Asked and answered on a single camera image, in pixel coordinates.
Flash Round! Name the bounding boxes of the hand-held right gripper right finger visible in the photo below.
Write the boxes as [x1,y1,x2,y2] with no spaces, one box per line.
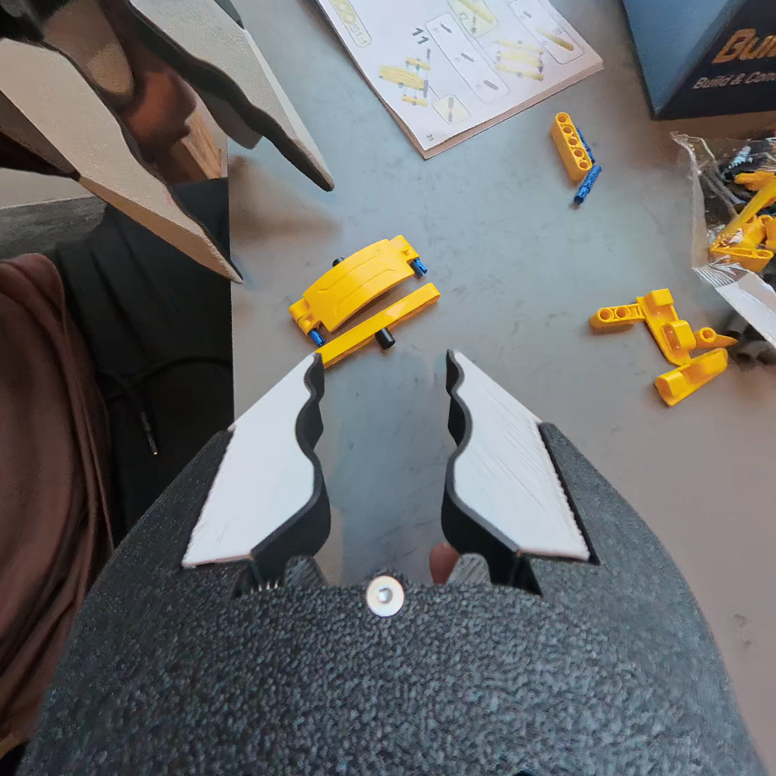
[439,350,596,565]

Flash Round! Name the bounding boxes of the person's left hand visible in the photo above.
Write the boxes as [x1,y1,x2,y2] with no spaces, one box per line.
[119,46,200,155]

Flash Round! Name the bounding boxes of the open white instruction manual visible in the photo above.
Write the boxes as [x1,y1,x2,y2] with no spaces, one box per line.
[317,0,605,160]

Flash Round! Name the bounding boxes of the black drawstring cord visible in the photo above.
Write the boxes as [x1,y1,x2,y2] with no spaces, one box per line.
[102,354,234,457]

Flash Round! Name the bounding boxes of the yellow beam black pin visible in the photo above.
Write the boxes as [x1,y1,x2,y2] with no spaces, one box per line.
[317,282,443,369]

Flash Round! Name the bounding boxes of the wooden table leg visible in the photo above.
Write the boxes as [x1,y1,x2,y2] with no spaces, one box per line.
[168,107,231,183]

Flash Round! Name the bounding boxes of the plastic bag of yellow parts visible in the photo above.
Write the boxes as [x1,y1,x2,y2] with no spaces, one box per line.
[672,130,776,348]

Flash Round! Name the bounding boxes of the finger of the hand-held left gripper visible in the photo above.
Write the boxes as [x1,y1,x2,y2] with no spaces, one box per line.
[128,0,335,194]
[0,40,243,283]

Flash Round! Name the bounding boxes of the short yellow three-hole beam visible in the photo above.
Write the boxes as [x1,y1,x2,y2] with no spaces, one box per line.
[590,304,645,333]

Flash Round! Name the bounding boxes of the person's right hand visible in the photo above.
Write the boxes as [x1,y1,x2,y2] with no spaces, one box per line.
[430,541,462,585]

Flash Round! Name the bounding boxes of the short yellow beam blue pin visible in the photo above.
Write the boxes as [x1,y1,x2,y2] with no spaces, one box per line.
[550,111,605,206]

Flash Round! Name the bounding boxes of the grey desk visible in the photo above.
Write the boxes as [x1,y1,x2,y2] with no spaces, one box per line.
[225,0,776,753]

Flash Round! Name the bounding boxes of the yellow curved panel blue pins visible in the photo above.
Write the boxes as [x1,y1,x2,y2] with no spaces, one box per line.
[289,236,429,348]

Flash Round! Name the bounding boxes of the blue kit box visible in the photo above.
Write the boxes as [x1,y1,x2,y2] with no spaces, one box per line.
[620,0,776,121]

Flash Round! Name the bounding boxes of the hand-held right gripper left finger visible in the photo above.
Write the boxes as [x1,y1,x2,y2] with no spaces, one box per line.
[182,352,332,568]

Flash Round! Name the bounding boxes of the yellow L-shaped piece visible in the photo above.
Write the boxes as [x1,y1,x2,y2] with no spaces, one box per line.
[638,288,699,368]

